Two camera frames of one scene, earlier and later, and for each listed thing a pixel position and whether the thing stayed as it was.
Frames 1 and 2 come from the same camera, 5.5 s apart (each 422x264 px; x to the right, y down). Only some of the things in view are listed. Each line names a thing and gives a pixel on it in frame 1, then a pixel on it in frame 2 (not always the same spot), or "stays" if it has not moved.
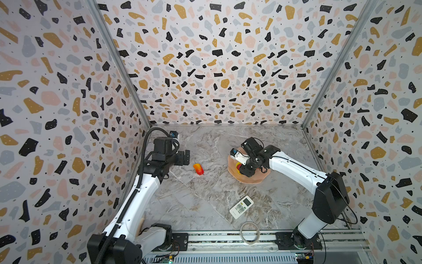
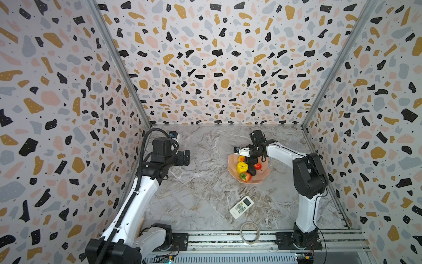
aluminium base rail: x=257 y=247 stays
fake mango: x=199 y=169 → x=245 y=176
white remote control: x=242 y=207 stays
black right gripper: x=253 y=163 → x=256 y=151
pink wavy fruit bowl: x=259 y=175 stays
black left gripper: x=180 y=160 stays
